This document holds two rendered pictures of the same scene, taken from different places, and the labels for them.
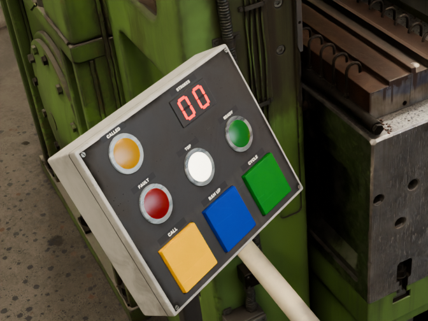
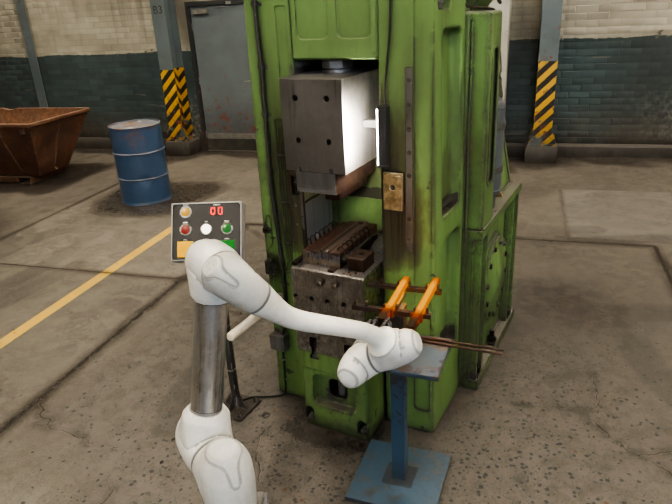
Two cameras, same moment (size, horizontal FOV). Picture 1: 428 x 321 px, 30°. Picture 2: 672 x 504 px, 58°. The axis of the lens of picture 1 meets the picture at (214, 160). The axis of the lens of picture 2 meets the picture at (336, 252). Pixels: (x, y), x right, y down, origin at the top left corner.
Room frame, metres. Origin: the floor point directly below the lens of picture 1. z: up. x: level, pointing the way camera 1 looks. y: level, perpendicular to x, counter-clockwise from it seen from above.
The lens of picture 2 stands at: (-0.25, -2.47, 2.06)
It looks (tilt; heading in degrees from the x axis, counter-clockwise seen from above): 23 degrees down; 51
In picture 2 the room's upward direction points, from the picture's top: 3 degrees counter-clockwise
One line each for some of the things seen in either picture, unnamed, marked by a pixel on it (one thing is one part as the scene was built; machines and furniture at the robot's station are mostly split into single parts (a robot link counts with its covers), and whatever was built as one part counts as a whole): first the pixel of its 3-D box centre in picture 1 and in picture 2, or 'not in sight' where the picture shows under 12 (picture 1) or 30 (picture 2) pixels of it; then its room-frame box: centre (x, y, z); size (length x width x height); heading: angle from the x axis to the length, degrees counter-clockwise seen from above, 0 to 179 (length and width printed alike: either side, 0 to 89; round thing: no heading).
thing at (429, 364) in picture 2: not in sight; (398, 352); (1.30, -0.92, 0.68); 0.40 x 0.30 x 0.02; 120
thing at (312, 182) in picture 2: not in sight; (337, 171); (1.50, -0.32, 1.32); 0.42 x 0.20 x 0.10; 23
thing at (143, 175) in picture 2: not in sight; (141, 162); (2.34, 4.30, 0.44); 0.59 x 0.59 x 0.88
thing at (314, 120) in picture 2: not in sight; (343, 118); (1.52, -0.36, 1.56); 0.42 x 0.39 x 0.40; 23
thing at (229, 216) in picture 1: (228, 218); not in sight; (0.93, -0.01, 1.01); 0.07 x 0.05 x 0.07; 138
